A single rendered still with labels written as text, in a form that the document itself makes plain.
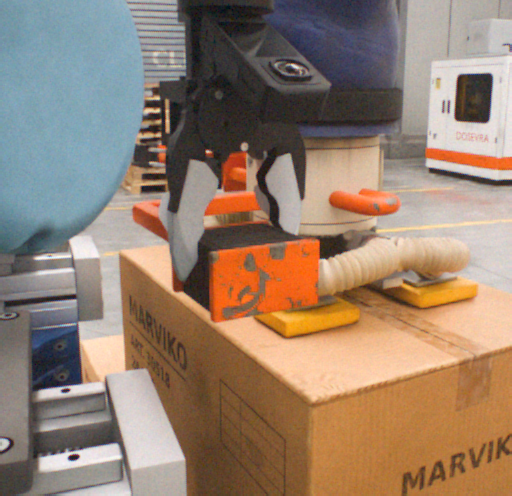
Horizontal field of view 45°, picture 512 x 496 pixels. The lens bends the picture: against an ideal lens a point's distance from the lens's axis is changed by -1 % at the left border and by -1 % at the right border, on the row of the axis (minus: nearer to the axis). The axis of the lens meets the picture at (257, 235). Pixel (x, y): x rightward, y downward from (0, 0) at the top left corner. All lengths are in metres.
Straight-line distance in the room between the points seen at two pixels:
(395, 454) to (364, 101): 0.39
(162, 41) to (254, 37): 9.79
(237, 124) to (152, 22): 9.77
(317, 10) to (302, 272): 0.38
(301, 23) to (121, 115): 0.50
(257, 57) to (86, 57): 0.17
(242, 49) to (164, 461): 0.26
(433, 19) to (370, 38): 11.59
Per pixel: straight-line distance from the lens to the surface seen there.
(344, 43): 0.75
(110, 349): 1.70
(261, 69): 0.39
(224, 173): 1.02
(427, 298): 0.79
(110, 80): 0.26
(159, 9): 10.26
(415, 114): 12.14
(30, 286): 0.86
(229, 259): 0.42
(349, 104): 0.74
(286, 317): 0.68
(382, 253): 0.70
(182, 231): 0.45
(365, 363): 0.64
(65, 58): 0.24
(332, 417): 0.58
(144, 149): 1.36
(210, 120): 0.44
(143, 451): 0.40
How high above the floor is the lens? 1.21
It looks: 13 degrees down
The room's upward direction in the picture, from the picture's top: straight up
